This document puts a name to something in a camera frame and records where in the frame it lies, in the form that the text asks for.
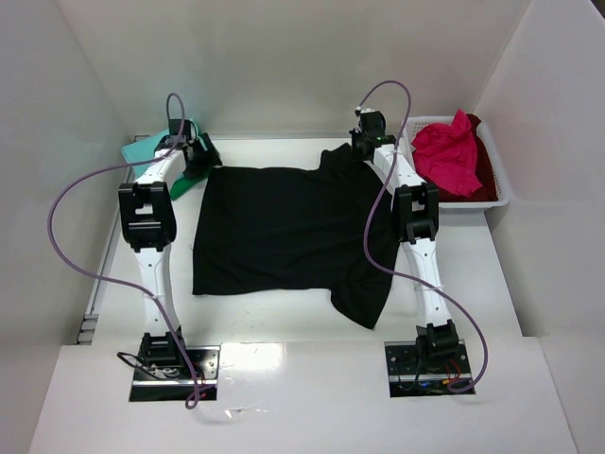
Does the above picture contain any black t shirt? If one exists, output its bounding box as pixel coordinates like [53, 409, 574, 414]
[192, 144, 399, 329]

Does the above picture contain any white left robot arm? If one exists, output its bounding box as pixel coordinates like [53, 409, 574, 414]
[118, 119, 221, 376]

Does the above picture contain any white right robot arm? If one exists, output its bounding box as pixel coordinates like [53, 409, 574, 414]
[350, 107, 459, 371]

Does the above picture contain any folded green t shirt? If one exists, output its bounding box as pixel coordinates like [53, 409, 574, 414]
[169, 171, 211, 201]

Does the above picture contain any white plastic basket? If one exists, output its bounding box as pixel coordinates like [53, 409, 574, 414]
[404, 115, 511, 214]

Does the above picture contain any folded light blue t shirt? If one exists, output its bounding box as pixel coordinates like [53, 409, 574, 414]
[121, 130, 168, 164]

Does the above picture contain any crumpled pink t shirt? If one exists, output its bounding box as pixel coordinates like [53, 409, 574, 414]
[412, 110, 482, 198]

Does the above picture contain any dark red t shirt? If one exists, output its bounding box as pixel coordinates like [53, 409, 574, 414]
[440, 113, 498, 202]

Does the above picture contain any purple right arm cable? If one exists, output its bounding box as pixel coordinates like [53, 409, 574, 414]
[356, 80, 489, 394]

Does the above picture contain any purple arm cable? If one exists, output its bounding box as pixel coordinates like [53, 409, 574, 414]
[48, 93, 216, 409]
[356, 80, 489, 394]

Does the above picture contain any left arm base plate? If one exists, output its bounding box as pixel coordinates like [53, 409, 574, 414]
[123, 345, 221, 403]

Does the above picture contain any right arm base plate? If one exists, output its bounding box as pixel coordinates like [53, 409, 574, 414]
[385, 341, 473, 397]

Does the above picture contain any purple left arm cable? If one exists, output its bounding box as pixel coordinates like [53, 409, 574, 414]
[48, 93, 216, 409]

